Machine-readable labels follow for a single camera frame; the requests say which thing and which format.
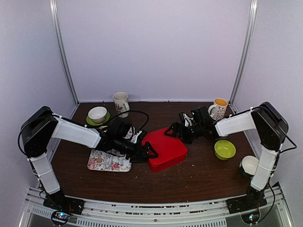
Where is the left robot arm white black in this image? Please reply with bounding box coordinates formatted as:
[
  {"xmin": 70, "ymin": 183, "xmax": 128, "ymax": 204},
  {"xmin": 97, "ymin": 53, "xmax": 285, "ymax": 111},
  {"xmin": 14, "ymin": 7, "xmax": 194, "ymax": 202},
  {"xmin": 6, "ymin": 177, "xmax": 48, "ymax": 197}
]
[{"xmin": 18, "ymin": 106, "xmax": 158, "ymax": 210}]

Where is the dark blue white bowl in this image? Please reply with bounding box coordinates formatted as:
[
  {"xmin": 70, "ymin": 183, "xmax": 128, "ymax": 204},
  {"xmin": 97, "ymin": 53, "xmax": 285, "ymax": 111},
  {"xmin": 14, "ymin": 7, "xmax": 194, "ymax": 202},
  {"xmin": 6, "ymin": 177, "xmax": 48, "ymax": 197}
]
[{"xmin": 239, "ymin": 156, "xmax": 259, "ymax": 179}]

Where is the floral rectangular tray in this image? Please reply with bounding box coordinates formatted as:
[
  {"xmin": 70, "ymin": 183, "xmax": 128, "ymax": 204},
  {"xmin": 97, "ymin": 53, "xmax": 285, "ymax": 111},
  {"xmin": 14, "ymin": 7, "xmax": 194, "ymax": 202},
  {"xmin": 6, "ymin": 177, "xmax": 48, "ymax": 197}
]
[{"xmin": 87, "ymin": 125, "xmax": 136, "ymax": 173}]

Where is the red box lid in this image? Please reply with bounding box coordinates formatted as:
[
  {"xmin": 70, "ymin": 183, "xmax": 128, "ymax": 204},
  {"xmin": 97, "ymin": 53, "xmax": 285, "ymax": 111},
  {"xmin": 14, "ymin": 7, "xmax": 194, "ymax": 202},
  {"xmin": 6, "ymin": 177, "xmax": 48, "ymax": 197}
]
[{"xmin": 143, "ymin": 127, "xmax": 187, "ymax": 157}]

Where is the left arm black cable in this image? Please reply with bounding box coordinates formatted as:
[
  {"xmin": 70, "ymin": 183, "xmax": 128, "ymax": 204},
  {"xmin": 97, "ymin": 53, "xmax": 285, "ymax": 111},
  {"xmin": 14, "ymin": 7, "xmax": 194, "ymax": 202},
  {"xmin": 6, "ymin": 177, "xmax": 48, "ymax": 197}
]
[{"xmin": 18, "ymin": 110, "xmax": 150, "ymax": 154}]

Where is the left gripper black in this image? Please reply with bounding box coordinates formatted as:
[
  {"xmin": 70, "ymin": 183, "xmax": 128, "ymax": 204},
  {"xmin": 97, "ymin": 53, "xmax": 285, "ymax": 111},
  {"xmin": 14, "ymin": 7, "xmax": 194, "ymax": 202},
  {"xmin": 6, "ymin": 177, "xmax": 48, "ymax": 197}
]
[{"xmin": 114, "ymin": 136, "xmax": 159, "ymax": 163}]

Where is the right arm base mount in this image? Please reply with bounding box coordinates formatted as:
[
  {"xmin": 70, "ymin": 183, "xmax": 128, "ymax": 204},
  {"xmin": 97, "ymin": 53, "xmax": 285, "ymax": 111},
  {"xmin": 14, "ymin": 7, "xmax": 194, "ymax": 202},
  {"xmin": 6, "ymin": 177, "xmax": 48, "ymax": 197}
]
[{"xmin": 226, "ymin": 185, "xmax": 267, "ymax": 225}]

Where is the left aluminium frame post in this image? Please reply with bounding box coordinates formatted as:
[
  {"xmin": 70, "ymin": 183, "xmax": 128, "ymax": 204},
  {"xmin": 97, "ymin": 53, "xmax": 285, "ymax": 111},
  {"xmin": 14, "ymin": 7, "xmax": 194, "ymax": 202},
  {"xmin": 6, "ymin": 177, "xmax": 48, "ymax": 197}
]
[{"xmin": 49, "ymin": 0, "xmax": 80, "ymax": 106}]

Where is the green saucer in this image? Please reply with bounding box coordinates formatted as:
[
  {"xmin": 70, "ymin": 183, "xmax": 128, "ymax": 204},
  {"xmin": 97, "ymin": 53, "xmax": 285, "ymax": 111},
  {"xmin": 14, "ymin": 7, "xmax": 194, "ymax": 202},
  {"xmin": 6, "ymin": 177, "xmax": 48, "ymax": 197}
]
[{"xmin": 86, "ymin": 112, "xmax": 110, "ymax": 126}]

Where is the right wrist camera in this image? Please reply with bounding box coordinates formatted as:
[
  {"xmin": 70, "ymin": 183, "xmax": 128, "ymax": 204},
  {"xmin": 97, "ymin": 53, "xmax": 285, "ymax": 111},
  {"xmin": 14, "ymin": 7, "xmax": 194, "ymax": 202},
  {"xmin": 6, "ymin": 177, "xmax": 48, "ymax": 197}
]
[{"xmin": 178, "ymin": 112, "xmax": 195, "ymax": 127}]

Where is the aluminium frame post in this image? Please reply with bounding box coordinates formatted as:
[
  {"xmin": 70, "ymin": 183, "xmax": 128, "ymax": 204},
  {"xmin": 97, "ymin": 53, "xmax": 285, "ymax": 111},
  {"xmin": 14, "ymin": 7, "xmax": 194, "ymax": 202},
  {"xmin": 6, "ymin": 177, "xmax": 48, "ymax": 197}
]
[
  {"xmin": 229, "ymin": 0, "xmax": 258, "ymax": 105},
  {"xmin": 49, "ymin": 0, "xmax": 80, "ymax": 106}
]

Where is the white mug orange inside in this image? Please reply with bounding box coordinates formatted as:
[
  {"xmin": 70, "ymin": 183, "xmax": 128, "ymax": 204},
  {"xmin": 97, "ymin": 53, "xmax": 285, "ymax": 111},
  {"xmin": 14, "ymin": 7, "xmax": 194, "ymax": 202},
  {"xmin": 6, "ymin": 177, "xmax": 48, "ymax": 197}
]
[{"xmin": 208, "ymin": 98, "xmax": 228, "ymax": 121}]

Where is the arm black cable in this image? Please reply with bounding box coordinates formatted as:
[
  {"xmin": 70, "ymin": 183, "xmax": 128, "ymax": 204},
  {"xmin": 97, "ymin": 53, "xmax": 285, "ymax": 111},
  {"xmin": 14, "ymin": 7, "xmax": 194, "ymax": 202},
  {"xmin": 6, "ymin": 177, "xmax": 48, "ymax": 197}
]
[
  {"xmin": 18, "ymin": 110, "xmax": 150, "ymax": 154},
  {"xmin": 257, "ymin": 106, "xmax": 298, "ymax": 224}
]

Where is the lime green bowl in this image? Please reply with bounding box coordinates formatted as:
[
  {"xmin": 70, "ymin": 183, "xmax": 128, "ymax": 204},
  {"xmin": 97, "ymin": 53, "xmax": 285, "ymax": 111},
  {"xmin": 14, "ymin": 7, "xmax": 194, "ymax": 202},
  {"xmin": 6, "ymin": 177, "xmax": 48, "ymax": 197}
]
[{"xmin": 214, "ymin": 140, "xmax": 236, "ymax": 160}]

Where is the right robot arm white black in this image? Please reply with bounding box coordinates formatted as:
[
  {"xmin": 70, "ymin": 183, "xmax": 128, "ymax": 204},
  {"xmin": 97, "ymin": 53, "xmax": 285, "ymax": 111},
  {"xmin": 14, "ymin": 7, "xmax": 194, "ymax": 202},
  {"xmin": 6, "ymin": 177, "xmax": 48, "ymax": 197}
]
[{"xmin": 164, "ymin": 101, "xmax": 289, "ymax": 209}]

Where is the right aluminium frame post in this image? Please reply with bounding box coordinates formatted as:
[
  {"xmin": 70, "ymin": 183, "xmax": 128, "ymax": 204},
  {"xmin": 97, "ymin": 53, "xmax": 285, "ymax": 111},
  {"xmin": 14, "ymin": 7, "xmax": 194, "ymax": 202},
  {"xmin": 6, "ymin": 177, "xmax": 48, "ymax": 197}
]
[{"xmin": 229, "ymin": 0, "xmax": 258, "ymax": 105}]

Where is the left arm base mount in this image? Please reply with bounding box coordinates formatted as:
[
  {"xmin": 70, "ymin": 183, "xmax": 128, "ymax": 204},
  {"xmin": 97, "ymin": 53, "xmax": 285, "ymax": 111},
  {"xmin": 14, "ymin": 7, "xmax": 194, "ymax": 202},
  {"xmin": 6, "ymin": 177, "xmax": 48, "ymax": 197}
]
[{"xmin": 39, "ymin": 184, "xmax": 85, "ymax": 227}]

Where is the red box base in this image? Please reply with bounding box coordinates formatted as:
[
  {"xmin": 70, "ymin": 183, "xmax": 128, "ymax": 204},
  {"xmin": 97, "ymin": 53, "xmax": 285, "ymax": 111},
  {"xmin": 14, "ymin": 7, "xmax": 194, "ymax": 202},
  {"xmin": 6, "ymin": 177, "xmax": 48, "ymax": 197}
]
[{"xmin": 147, "ymin": 154, "xmax": 187, "ymax": 173}]

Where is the floral cream mug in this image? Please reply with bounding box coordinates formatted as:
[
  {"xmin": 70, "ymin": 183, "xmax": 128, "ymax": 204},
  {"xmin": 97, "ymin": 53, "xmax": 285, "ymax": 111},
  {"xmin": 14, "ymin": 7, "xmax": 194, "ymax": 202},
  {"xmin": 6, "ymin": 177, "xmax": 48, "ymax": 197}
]
[{"xmin": 113, "ymin": 92, "xmax": 130, "ymax": 118}]

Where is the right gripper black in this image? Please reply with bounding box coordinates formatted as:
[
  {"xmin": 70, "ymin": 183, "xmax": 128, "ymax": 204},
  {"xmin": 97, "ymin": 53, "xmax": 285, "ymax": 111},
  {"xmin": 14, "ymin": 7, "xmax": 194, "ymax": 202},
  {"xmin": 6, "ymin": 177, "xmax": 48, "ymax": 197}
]
[{"xmin": 164, "ymin": 122, "xmax": 203, "ymax": 144}]

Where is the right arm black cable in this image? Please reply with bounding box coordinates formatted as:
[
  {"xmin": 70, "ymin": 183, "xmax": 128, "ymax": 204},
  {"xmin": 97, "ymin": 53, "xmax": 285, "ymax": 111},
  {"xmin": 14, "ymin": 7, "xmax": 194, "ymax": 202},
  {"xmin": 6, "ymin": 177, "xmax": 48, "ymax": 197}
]
[{"xmin": 257, "ymin": 106, "xmax": 298, "ymax": 224}]

